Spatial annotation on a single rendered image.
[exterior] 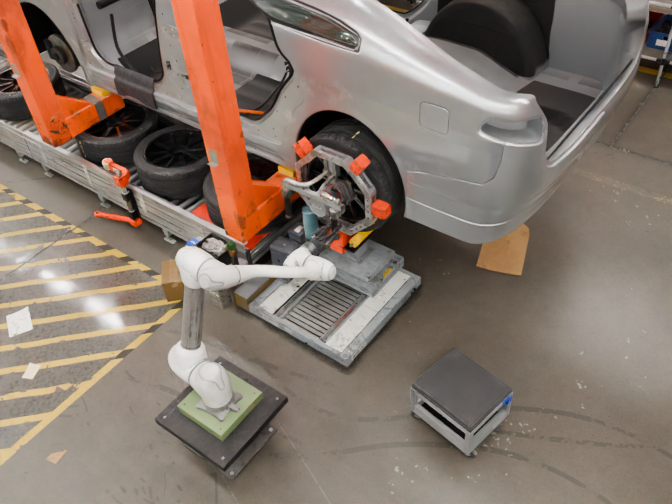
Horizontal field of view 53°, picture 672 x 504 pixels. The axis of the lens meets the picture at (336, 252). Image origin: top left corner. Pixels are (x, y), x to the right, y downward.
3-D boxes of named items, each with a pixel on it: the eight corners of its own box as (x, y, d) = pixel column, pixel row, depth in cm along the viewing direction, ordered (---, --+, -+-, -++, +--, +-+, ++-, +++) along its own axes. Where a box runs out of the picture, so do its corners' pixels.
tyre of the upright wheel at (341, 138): (430, 183, 385) (352, 96, 382) (407, 205, 372) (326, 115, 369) (374, 227, 440) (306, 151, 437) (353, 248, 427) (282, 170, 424)
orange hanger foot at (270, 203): (313, 186, 454) (308, 143, 430) (261, 230, 425) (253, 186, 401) (294, 178, 461) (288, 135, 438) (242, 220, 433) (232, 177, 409)
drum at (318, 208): (349, 201, 399) (348, 182, 389) (327, 221, 387) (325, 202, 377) (330, 193, 405) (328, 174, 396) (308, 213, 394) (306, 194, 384)
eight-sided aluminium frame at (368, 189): (378, 239, 403) (376, 165, 366) (371, 246, 399) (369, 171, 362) (307, 208, 429) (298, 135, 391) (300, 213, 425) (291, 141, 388)
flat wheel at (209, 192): (314, 186, 495) (311, 159, 479) (278, 245, 451) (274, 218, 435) (233, 171, 514) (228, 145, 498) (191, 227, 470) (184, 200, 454)
